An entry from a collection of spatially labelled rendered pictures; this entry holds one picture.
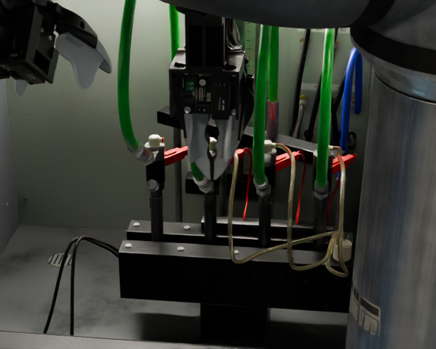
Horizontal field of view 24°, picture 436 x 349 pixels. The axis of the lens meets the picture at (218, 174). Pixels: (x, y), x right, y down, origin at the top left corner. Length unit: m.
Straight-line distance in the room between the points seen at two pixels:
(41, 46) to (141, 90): 0.70
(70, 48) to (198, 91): 0.15
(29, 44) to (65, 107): 0.76
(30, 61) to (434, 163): 0.54
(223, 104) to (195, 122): 0.07
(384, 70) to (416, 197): 0.08
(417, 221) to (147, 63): 1.16
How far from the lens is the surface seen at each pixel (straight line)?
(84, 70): 1.08
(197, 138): 1.09
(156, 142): 1.43
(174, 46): 1.59
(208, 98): 1.02
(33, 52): 1.01
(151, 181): 1.43
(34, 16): 1.02
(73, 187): 1.83
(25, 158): 1.83
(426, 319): 0.61
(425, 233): 0.58
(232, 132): 1.09
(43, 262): 1.76
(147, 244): 1.49
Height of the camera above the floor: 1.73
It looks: 26 degrees down
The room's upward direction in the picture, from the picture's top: straight up
